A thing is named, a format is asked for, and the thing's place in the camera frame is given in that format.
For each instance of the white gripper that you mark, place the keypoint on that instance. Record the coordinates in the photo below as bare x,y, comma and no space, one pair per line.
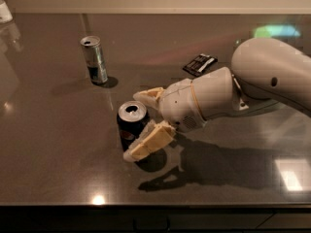
178,105

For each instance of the blue pepsi can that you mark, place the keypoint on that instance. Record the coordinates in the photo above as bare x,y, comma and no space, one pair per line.
132,117

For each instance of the white object at corner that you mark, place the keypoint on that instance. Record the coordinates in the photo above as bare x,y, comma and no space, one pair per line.
5,14

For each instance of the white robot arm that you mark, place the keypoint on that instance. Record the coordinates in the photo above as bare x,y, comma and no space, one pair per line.
264,74

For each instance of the black rxbar chocolate wrapper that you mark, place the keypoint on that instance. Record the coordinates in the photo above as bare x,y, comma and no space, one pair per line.
199,65

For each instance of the silver red bull can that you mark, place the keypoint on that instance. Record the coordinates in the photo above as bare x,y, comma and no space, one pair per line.
91,47

